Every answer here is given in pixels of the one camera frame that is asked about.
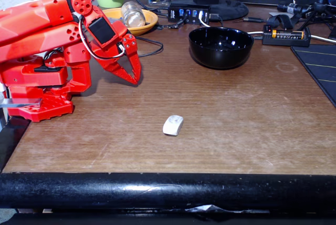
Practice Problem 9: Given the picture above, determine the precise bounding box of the black mat with lines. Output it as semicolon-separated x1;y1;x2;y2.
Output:
290;44;336;107

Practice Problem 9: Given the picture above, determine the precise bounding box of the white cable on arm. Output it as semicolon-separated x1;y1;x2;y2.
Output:
78;16;127;60

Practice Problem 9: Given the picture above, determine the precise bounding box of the white eraser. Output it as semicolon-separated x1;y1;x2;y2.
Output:
162;115;184;137

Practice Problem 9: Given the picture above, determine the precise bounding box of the yellow dish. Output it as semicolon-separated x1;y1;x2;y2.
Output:
101;7;159;36

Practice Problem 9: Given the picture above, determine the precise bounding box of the black glossy bowl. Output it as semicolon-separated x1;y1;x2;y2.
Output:
188;26;255;70

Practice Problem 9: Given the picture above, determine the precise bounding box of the black USB hub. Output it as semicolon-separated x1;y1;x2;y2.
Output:
167;3;211;25

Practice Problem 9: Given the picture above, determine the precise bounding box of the clear glass jar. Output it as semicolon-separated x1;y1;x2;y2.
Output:
121;1;146;28

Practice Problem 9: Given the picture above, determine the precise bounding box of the yellow black battery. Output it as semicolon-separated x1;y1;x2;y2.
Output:
271;29;305;39

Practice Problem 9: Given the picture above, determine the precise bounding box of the black audio plug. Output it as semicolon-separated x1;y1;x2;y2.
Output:
232;16;268;24

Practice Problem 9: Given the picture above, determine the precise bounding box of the black battery charger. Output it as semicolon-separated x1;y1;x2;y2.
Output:
261;24;312;47

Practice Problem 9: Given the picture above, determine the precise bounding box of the black strap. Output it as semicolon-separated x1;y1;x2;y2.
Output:
267;14;295;30

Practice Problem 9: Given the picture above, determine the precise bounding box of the black flashlight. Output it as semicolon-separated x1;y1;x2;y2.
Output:
277;1;317;15

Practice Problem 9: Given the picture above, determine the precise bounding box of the white charger cable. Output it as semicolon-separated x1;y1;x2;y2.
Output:
310;34;336;45

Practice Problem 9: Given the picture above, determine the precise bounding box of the white USB cable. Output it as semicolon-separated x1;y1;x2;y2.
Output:
198;11;264;36

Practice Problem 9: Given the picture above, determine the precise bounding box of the thin black cable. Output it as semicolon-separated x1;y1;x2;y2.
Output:
134;35;164;58

